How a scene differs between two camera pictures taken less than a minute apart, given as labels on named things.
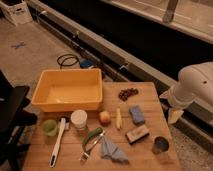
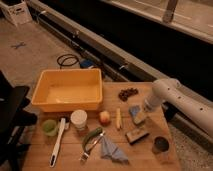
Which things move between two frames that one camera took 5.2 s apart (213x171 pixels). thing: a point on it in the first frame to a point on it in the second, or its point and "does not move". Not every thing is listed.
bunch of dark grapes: (125, 93) does not move
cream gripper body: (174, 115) to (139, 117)
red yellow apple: (104, 117) does not move
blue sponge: (137, 114) does not move
